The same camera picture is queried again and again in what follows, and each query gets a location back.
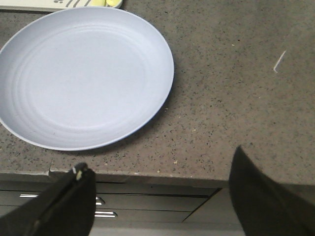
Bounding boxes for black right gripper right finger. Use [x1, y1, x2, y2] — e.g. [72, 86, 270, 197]
[228, 146, 315, 236]

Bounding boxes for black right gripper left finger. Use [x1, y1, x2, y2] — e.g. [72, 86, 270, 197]
[0, 163, 96, 236]

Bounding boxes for light blue plate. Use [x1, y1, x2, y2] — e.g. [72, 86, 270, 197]
[0, 7, 174, 151]

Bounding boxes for white rectangular tray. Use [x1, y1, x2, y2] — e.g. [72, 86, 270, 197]
[0, 0, 90, 12]

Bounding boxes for grey drawer cabinet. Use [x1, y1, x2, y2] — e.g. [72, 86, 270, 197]
[0, 180, 244, 231]

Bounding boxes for yellow plastic fork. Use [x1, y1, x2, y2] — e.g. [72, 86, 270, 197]
[89, 0, 106, 7]

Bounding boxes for yellow plastic spoon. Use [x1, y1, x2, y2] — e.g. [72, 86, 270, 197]
[106, 0, 123, 8]

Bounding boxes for lower metal drawer handle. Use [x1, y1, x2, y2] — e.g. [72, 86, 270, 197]
[94, 211, 118, 218]

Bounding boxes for metal drawer handle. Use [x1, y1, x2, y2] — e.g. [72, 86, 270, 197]
[94, 211, 118, 218]
[19, 194, 105, 206]

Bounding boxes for upper metal drawer handle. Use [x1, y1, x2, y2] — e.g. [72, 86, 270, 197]
[19, 194, 105, 206]

